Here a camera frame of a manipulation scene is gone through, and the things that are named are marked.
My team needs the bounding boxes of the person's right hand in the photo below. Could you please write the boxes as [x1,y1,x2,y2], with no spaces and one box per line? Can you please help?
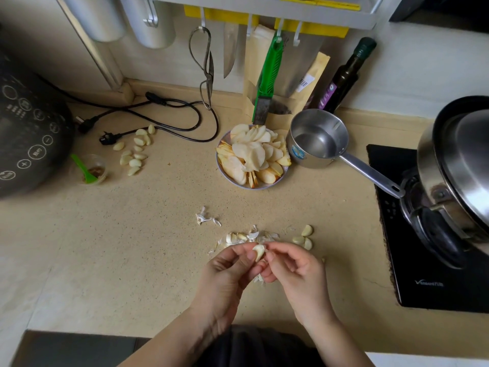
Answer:
[261,242,337,330]

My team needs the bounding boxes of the person's left hand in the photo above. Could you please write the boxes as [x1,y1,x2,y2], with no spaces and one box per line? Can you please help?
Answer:
[190,242,268,334]

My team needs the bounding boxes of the person's left forearm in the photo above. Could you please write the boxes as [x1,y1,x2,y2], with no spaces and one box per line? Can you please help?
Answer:
[118,304,232,367]

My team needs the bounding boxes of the person's right forearm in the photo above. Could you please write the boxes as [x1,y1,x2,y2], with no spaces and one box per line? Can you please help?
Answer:
[302,313,377,367]

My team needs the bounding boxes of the pile of garlic skins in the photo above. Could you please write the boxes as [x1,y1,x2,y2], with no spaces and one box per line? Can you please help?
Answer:
[207,224,282,257]

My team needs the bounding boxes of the garlic skin scrap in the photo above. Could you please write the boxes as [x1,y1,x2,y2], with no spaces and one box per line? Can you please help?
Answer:
[196,206,222,227]

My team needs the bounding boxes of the plate with blue rim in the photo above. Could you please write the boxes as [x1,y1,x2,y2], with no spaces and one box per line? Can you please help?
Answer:
[215,128,291,191]

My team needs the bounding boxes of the person's dark clothing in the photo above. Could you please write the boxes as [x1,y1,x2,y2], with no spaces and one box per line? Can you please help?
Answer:
[197,325,327,367]

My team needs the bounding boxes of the pile of apple slices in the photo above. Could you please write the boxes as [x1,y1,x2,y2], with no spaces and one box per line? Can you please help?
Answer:
[216,124,292,188]

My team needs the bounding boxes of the small steel saucepan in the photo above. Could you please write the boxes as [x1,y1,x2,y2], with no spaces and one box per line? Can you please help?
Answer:
[285,108,406,199]

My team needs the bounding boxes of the black induction cooker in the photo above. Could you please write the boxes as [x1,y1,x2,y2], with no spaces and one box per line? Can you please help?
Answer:
[366,144,489,314]

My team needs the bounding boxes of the group of peeled garlic cloves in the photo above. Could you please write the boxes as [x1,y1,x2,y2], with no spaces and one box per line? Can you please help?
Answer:
[112,124,157,177]

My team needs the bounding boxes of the small clear plastic cup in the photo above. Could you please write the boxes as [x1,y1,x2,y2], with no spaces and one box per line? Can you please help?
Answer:
[78,154,109,185]

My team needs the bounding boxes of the green plastic spoon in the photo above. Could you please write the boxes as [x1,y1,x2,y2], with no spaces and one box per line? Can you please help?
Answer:
[70,153,98,184]

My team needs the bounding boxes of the dark glass oil bottle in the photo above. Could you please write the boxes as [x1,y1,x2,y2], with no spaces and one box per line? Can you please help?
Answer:
[318,37,377,114]

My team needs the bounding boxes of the metal kitchen scissors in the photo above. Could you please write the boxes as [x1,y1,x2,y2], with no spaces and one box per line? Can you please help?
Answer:
[188,26,215,111]

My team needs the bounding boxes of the steel cleaver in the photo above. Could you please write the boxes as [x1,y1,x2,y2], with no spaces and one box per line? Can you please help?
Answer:
[274,33,326,98]

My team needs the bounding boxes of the brown paper bag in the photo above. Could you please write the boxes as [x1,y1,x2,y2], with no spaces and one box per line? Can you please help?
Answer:
[244,24,331,120]

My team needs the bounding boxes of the steel kitchen knife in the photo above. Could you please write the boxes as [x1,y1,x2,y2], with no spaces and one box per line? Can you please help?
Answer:
[223,22,240,79]

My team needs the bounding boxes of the steel pot lid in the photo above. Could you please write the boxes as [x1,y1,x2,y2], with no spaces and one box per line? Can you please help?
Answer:
[432,96,489,230]

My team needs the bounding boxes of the metal cylinder holder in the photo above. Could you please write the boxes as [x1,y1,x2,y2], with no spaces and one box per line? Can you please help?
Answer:
[121,0,177,49]
[60,0,127,43]

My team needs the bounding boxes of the black rice cooker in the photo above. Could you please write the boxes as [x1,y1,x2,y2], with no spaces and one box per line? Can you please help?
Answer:
[0,47,76,199]

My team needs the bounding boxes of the steel pot with black handle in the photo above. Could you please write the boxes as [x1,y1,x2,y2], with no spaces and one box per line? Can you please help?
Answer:
[399,111,489,270]

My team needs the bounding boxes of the black power cable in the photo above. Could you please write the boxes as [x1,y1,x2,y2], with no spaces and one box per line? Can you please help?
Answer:
[99,98,221,146]
[37,74,202,135]

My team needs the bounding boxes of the green handled kitchen tool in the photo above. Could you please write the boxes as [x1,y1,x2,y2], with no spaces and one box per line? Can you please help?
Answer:
[252,36,286,126]

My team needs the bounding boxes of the white metal wall rack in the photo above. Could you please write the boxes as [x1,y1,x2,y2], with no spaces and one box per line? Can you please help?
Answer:
[53,0,387,90]

